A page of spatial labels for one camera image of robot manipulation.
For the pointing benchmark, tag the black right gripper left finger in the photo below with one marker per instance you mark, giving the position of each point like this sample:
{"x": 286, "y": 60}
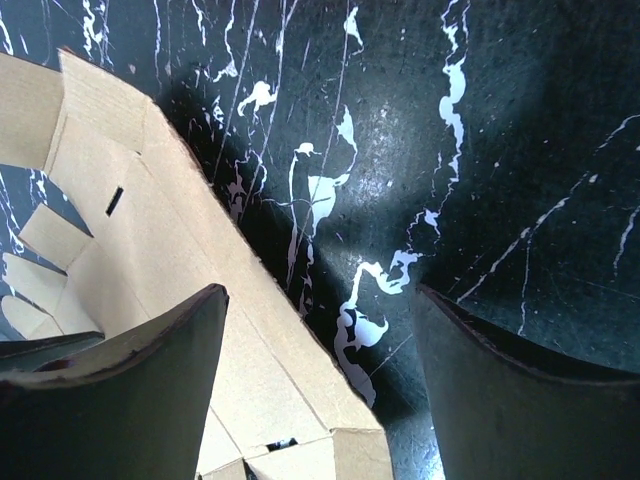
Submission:
{"x": 83, "y": 406}

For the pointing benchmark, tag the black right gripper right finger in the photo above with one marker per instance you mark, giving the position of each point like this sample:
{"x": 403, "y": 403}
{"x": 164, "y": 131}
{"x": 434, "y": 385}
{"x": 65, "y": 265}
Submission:
{"x": 504, "y": 407}

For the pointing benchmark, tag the brown cardboard box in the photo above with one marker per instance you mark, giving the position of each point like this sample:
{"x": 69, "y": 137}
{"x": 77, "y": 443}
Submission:
{"x": 154, "y": 234}

